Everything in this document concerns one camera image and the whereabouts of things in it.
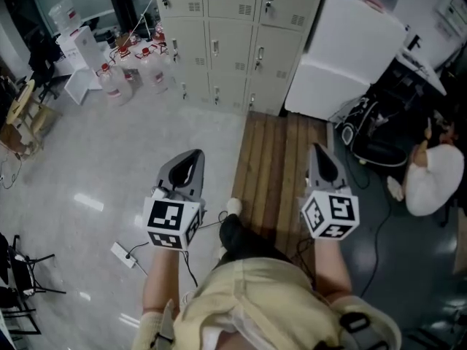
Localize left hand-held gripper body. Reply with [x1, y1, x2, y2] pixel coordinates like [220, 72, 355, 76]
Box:
[142, 186, 208, 251]

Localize wooden stool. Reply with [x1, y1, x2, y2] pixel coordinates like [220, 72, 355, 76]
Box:
[21, 100, 63, 149]

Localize round wooden table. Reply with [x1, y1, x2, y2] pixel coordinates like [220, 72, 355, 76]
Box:
[6, 79, 36, 124]

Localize black equipment bag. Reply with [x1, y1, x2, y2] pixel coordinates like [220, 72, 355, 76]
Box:
[341, 98, 409, 167]

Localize white water dispenser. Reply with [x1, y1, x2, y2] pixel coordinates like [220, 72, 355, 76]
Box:
[58, 26, 104, 105]

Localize white refrigerator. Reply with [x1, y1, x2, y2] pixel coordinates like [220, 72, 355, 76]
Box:
[284, 0, 408, 123]

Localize white power strip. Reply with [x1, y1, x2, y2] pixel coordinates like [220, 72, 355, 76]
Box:
[110, 241, 139, 269]

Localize white desk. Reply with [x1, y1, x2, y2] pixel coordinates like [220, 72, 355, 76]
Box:
[397, 45, 448, 96]

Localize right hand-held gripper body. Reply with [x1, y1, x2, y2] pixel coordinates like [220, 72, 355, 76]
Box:
[300, 186, 361, 240]

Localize white board with papers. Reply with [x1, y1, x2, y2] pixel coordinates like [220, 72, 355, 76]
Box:
[393, 0, 467, 69]

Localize black office chair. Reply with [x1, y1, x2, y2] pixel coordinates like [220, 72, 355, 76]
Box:
[28, 31, 59, 101]

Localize wooden slat platform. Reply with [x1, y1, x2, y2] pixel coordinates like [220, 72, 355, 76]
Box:
[231, 111, 329, 269]

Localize white rope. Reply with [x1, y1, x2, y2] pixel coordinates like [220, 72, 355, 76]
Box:
[122, 0, 157, 49]

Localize black metal folding rack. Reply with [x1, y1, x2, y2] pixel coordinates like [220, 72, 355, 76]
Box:
[0, 231, 67, 338]

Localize beige metal locker cabinet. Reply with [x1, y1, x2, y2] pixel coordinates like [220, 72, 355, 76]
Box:
[151, 0, 329, 116]

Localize person's right forearm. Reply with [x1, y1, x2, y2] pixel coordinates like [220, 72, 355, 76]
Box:
[313, 237, 353, 298]

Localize person's white shoe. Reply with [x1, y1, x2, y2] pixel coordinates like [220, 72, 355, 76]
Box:
[225, 197, 244, 215]

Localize person's black trousers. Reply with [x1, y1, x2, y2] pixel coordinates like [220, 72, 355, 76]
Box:
[218, 213, 289, 268]

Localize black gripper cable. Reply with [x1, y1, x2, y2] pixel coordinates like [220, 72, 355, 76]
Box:
[178, 249, 200, 288]

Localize clear dispenser water jug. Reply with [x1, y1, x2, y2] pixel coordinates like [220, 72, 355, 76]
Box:
[48, 0, 82, 36]

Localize person's pale yellow shirt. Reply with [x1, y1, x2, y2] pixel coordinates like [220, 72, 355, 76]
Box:
[133, 257, 402, 350]

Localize person's left forearm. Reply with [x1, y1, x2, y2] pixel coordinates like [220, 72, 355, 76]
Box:
[142, 246, 184, 315]

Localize grey chest strap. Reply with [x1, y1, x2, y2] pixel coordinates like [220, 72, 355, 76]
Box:
[330, 304, 395, 350]

